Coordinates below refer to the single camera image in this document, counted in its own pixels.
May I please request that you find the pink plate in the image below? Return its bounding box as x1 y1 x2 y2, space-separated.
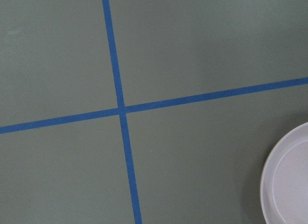
260 123 308 224

